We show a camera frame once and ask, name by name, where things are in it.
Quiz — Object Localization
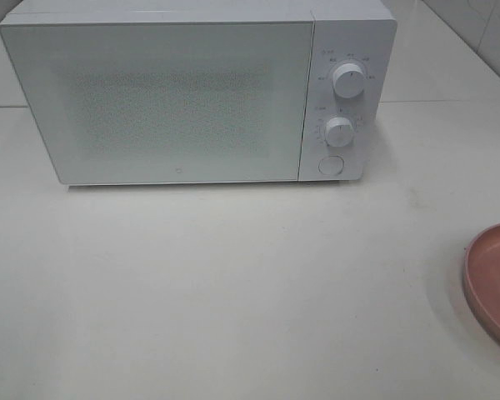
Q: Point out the white door release button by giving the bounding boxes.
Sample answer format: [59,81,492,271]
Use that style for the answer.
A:
[318,155,344,176]

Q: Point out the white microwave knob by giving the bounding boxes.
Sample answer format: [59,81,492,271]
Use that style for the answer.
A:
[324,117,355,148]
[331,60,366,99]

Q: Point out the white upper microwave knob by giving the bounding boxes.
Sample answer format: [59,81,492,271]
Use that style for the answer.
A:
[331,60,366,99]

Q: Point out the white lower microwave knob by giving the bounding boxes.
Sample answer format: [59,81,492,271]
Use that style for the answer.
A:
[324,117,355,148]

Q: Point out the white microwave oven body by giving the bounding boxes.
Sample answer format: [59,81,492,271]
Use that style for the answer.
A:
[0,1,398,184]

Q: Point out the pink round plate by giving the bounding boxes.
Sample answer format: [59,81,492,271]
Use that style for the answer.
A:
[462,223,500,343]

